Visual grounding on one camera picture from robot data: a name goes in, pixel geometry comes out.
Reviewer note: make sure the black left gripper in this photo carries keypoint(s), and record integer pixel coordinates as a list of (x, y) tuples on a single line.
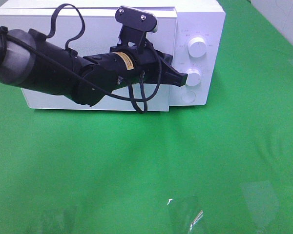
[(148, 62)]

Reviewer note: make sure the white microwave knob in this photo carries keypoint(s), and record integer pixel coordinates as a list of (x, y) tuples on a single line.
[(197, 47), (194, 77)]

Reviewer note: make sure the round microwave door button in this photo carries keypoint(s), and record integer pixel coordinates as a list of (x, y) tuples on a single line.
[(188, 97)]

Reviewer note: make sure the white microwave door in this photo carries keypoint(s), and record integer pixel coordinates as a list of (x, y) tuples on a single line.
[(101, 32)]

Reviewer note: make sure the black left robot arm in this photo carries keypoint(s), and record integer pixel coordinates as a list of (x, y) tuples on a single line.
[(29, 61)]

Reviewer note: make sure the white microwave oven body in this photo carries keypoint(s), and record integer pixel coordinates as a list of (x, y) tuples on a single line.
[(195, 18)]

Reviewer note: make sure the green table cloth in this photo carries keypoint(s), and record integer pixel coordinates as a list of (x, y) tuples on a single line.
[(85, 172)]

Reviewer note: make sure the clear tape patch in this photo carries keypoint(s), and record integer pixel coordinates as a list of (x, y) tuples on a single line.
[(262, 202), (186, 215)]

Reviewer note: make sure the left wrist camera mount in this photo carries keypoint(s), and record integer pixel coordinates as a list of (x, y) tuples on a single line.
[(135, 25)]

